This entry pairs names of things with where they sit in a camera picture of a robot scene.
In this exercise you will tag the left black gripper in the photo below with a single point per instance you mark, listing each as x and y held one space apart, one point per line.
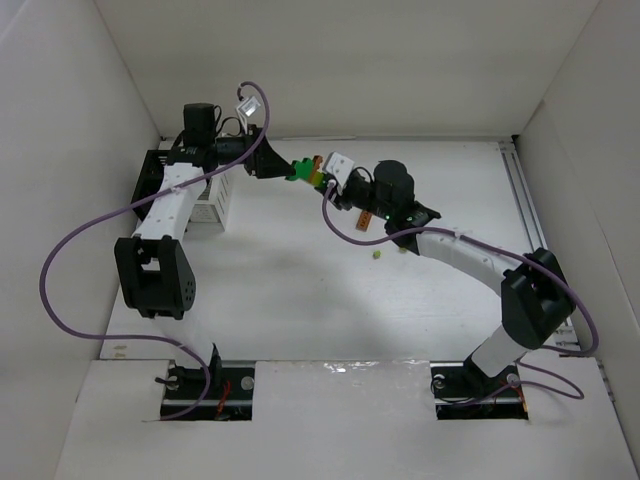
253 151

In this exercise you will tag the brown lego brick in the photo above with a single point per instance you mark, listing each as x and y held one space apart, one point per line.
364 221

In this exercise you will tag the green red lego cluster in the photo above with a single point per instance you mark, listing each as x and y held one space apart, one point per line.
309 171

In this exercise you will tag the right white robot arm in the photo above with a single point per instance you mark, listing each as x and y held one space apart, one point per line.
530 287

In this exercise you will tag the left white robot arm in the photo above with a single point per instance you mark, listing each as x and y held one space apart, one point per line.
155 275

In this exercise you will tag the white slatted container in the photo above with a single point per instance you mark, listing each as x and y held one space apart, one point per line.
213 205

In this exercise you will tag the black slatted container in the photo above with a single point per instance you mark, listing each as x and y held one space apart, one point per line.
151 174

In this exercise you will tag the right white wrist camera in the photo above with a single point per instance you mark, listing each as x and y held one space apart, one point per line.
339 168

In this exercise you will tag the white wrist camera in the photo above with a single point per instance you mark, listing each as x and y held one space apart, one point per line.
247 107
339 168

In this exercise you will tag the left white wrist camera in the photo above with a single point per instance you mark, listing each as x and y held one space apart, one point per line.
247 107

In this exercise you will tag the aluminium rail right side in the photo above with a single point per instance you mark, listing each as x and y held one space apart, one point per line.
565 336

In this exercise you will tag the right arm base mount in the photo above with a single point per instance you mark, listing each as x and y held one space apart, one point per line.
460 394

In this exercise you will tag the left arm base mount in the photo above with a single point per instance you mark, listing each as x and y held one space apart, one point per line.
228 399

